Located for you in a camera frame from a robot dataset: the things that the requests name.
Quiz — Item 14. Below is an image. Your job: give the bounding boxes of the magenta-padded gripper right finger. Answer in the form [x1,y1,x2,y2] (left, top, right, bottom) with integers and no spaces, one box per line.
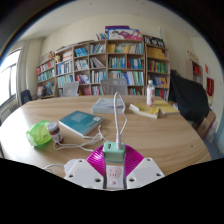
[123,144,166,190]

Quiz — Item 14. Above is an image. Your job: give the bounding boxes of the wooden bookshelf unit with books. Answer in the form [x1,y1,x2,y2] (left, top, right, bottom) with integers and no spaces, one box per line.
[35,24,172,101]

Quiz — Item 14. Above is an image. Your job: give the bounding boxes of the small green charger block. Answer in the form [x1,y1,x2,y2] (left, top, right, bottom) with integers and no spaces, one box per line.
[102,141,127,165]

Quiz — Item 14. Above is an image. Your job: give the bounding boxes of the clear water bottle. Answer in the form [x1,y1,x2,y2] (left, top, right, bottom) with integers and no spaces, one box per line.
[145,79,157,107]

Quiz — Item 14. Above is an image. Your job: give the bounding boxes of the red wall poster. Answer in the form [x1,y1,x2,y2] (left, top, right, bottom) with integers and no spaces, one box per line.
[205,76,216,98]

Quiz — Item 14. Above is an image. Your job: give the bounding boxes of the cardboard box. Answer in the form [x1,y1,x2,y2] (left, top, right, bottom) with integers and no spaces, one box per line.
[196,109,217,140]

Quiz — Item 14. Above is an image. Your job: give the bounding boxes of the thick yellow book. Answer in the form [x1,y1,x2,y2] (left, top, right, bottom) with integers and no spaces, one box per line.
[128,102,161,120]

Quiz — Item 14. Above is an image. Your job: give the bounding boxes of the small white-capped red jar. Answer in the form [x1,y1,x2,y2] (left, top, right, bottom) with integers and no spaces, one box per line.
[47,121,65,144]

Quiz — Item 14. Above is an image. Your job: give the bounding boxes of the window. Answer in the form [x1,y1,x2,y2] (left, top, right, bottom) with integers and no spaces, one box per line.
[0,48,22,108]

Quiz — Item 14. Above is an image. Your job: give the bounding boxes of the grey book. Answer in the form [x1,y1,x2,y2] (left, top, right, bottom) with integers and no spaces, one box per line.
[91,96,126,115]

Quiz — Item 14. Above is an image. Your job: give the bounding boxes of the green plastic container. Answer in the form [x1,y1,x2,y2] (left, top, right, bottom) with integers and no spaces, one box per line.
[25,120,54,148]

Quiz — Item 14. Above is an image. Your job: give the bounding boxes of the teal book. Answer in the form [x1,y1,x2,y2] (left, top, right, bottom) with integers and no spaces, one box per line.
[58,110,105,137]

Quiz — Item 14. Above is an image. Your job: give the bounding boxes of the thin yellow book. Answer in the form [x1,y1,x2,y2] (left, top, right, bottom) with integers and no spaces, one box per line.
[153,99,181,116]

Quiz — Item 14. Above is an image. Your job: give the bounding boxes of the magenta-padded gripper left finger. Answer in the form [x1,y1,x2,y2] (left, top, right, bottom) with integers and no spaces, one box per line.
[63,144,108,191]

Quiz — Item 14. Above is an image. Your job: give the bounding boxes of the white charger cable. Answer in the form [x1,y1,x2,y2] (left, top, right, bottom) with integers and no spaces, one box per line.
[52,91,129,153]

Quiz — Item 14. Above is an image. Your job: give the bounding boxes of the black cloth cover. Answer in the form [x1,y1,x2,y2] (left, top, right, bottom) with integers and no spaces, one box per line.
[167,69,211,126]

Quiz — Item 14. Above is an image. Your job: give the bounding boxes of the black office chair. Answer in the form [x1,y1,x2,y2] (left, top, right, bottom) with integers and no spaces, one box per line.
[20,88,34,106]

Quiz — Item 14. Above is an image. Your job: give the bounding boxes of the grey mesh chair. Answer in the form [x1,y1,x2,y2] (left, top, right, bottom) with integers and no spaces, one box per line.
[99,77,129,97]
[61,80,81,98]

